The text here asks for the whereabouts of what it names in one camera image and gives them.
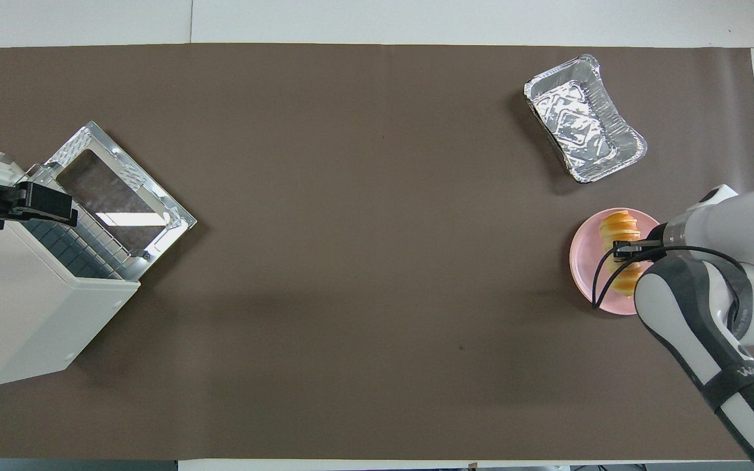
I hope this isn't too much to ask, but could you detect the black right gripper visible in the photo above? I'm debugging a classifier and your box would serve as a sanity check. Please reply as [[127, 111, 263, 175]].
[[613, 239, 664, 262]]

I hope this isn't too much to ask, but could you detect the golden ridged bread roll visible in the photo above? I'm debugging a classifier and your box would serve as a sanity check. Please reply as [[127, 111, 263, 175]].
[[598, 209, 643, 299]]

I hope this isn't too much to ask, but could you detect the aluminium foil tray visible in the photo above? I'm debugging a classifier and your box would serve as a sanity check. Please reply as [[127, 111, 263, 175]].
[[524, 54, 648, 184]]

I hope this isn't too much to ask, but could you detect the cream toaster oven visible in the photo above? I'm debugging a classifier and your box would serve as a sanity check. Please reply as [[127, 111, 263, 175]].
[[0, 147, 141, 389]]

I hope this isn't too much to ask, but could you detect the glass and metal oven door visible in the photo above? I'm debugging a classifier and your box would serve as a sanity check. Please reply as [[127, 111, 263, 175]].
[[27, 121, 198, 282]]

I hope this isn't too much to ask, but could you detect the pink round plate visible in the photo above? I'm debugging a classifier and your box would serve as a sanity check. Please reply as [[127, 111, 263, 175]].
[[569, 207, 662, 316]]

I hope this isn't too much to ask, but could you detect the brown table mat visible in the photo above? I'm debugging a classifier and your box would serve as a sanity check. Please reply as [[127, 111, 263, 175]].
[[0, 43, 754, 461]]

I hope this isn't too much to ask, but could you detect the oven wire rack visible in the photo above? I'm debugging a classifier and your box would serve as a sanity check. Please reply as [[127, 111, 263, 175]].
[[20, 196, 132, 281]]

